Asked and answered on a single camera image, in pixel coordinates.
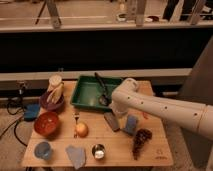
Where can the purple bowl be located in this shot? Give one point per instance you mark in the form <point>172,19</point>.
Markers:
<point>49,106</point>

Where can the grey-blue cloth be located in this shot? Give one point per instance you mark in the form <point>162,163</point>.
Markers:
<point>77,156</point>

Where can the bunch of bananas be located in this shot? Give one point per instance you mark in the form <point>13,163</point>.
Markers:
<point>55,93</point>

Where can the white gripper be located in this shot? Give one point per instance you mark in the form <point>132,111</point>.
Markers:
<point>120,113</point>

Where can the small metal cup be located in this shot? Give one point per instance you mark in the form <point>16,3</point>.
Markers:
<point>98,151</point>

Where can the blue glass cup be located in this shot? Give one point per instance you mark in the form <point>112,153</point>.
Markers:
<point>43,150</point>

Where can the cream cup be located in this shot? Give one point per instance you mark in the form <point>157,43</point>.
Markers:
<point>54,81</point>

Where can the green plastic tray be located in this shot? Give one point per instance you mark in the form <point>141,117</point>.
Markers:
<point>87,92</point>

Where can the metal fork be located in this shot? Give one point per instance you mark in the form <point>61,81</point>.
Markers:
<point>76,116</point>

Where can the black ladle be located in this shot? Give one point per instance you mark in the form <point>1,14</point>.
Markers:
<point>103,99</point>

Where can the blue sponge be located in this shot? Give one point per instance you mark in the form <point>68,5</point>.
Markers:
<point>131,124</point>

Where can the blue box beside table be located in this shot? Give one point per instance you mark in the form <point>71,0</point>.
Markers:
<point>31,112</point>

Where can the grey rectangular eraser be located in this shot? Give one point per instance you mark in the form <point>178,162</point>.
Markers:
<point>112,121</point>

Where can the red bowl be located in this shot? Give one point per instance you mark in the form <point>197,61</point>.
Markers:
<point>47,123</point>

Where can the dark grape bunch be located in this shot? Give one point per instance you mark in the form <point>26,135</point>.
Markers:
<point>140,138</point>

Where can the yellow onion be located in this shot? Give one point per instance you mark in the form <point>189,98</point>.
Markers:
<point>82,129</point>

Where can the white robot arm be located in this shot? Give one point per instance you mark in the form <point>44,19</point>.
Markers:
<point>196,117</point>

